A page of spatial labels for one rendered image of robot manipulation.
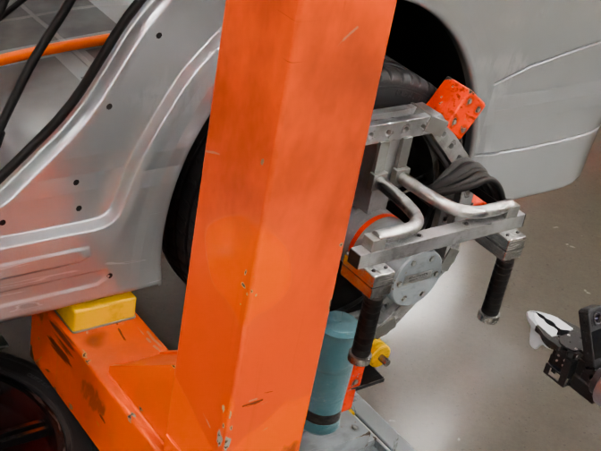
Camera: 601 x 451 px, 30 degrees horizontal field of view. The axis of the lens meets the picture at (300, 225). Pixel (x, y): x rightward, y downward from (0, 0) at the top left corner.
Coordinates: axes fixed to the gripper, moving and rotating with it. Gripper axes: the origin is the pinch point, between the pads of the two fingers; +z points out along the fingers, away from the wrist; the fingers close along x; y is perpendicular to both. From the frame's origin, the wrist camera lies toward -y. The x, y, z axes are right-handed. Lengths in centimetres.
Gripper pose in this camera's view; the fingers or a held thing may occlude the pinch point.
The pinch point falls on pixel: (533, 312)
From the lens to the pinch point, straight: 223.4
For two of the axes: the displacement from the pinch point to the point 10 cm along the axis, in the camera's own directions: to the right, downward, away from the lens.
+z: -5.7, -4.9, 6.5
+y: -1.6, 8.5, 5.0
